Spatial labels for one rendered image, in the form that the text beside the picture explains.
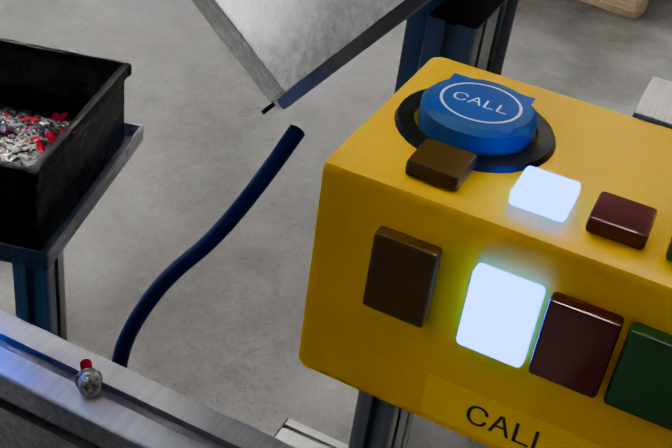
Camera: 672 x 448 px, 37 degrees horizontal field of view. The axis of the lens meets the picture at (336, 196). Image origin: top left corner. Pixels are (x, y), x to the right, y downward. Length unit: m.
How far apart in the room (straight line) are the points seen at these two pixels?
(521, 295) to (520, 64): 2.71
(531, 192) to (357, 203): 0.05
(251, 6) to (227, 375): 1.17
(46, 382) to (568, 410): 0.29
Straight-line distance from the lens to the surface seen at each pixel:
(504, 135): 0.33
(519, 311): 0.30
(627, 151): 0.35
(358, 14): 0.68
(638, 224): 0.30
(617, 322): 0.30
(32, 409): 0.54
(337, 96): 2.64
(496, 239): 0.30
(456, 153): 0.31
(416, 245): 0.31
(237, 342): 1.83
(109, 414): 0.52
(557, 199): 0.30
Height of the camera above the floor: 1.24
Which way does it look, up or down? 34 degrees down
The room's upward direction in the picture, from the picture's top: 8 degrees clockwise
